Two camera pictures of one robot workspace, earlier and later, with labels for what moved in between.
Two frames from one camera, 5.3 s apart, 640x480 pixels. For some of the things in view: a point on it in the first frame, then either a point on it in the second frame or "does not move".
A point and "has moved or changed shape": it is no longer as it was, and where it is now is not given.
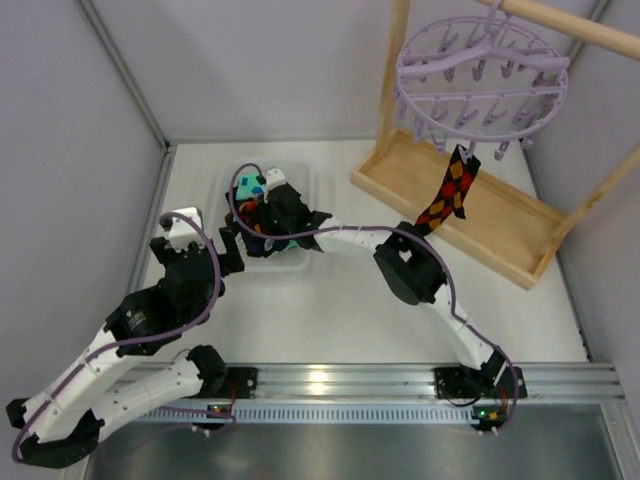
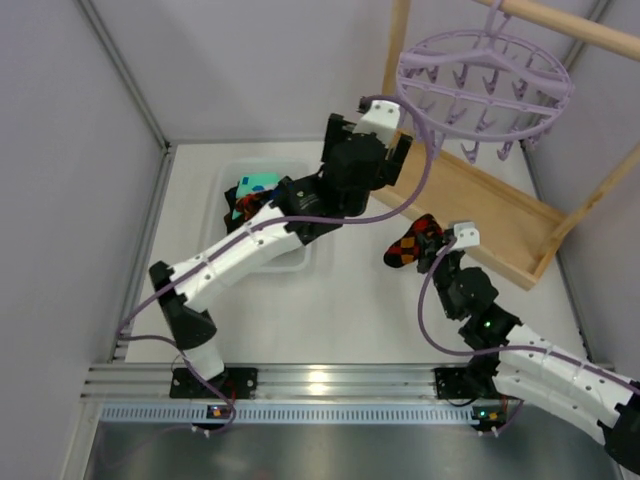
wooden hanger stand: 506,228 does not move
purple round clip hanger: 489,78 has moved or changed shape
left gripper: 198,251 -> 333,135
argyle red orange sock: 249,214 does not move
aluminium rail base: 554,394 does not move
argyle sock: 452,193 has moved or changed shape
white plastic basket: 297,174 does not move
